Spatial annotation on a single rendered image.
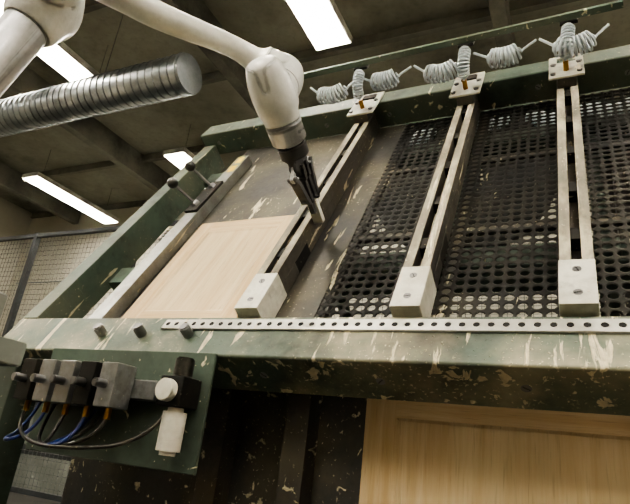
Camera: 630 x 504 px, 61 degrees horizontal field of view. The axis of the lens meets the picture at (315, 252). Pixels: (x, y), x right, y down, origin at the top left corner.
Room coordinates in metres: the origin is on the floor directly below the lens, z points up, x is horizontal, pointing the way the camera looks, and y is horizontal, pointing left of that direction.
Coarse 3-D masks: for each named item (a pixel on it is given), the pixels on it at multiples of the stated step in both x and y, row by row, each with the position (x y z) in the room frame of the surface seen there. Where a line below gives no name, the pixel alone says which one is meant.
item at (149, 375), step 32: (64, 352) 1.36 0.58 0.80; (96, 352) 1.31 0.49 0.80; (128, 352) 1.26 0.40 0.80; (160, 352) 1.22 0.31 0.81; (192, 352) 1.17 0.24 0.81; (32, 384) 1.25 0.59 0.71; (64, 384) 1.20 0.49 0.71; (96, 384) 1.11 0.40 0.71; (128, 384) 1.17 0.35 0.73; (160, 384) 1.09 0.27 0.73; (192, 384) 1.12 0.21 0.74; (32, 416) 1.32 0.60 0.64; (64, 416) 1.22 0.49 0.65; (96, 416) 1.28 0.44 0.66; (128, 416) 1.24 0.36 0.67; (160, 416) 1.20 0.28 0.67; (192, 416) 1.16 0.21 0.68; (32, 448) 1.37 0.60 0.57; (64, 448) 1.14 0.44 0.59; (96, 448) 1.13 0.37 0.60; (128, 448) 1.23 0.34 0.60; (160, 448) 1.11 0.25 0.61; (192, 448) 1.15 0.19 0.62
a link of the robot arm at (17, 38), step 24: (24, 0) 0.96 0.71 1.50; (48, 0) 0.96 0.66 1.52; (72, 0) 0.98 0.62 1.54; (0, 24) 0.96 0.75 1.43; (24, 24) 0.97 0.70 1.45; (48, 24) 1.00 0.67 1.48; (72, 24) 1.05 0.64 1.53; (0, 48) 0.97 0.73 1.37; (24, 48) 1.00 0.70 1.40; (0, 72) 0.98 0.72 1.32; (0, 96) 1.03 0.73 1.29
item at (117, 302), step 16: (224, 176) 1.80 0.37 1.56; (240, 176) 1.84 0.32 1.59; (224, 192) 1.78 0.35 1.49; (208, 208) 1.72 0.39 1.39; (176, 224) 1.66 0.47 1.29; (192, 224) 1.66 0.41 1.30; (176, 240) 1.61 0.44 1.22; (160, 256) 1.57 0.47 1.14; (144, 272) 1.52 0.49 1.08; (128, 288) 1.48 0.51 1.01; (112, 304) 1.45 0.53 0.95; (128, 304) 1.50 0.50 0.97
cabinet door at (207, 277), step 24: (288, 216) 1.49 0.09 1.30; (192, 240) 1.59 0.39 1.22; (216, 240) 1.55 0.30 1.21; (240, 240) 1.50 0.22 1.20; (264, 240) 1.45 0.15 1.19; (168, 264) 1.54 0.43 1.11; (192, 264) 1.50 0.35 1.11; (216, 264) 1.45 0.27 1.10; (240, 264) 1.41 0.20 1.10; (168, 288) 1.46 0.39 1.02; (192, 288) 1.42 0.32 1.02; (216, 288) 1.38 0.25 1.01; (240, 288) 1.33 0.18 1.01; (144, 312) 1.41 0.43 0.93; (168, 312) 1.37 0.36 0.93; (192, 312) 1.34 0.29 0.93; (216, 312) 1.30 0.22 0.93
